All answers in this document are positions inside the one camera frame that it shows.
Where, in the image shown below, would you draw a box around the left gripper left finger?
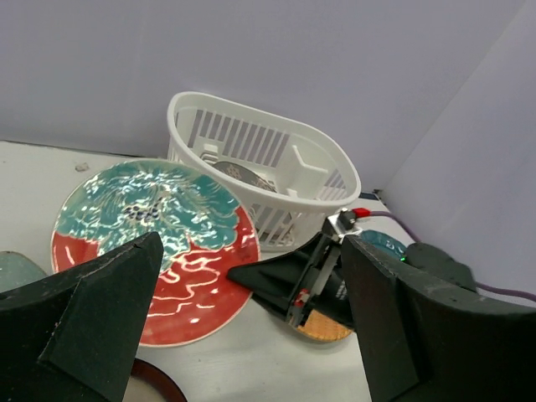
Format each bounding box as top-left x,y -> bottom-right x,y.
1,232 -> 163,401

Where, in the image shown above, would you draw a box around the red rimmed cream plate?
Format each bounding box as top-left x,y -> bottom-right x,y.
123,358 -> 187,402

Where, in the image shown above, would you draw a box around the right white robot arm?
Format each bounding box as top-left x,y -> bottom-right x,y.
226,232 -> 477,329

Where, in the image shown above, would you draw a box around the woven bamboo round plate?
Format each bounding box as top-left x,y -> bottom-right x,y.
296,310 -> 353,343

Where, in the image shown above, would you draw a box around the teal scalloped round plate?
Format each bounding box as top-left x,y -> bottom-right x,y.
360,229 -> 406,260

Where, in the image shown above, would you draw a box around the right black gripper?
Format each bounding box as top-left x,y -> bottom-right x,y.
226,233 -> 353,327

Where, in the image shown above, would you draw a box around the white plastic dish bin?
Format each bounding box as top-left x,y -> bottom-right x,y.
167,91 -> 361,252

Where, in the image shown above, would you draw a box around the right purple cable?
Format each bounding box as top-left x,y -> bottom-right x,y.
353,207 -> 536,303

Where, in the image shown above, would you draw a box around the pale green rectangular plate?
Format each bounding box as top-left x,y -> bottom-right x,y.
0,251 -> 47,293

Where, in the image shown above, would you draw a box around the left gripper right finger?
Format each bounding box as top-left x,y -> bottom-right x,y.
342,235 -> 535,401

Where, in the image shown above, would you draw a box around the red teal floral plate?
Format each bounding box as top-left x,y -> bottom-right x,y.
50,158 -> 260,348

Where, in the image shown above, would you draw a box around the right blue table label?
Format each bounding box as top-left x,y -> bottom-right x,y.
359,192 -> 381,201

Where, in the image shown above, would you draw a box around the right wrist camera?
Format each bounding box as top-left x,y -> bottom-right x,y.
322,208 -> 371,244

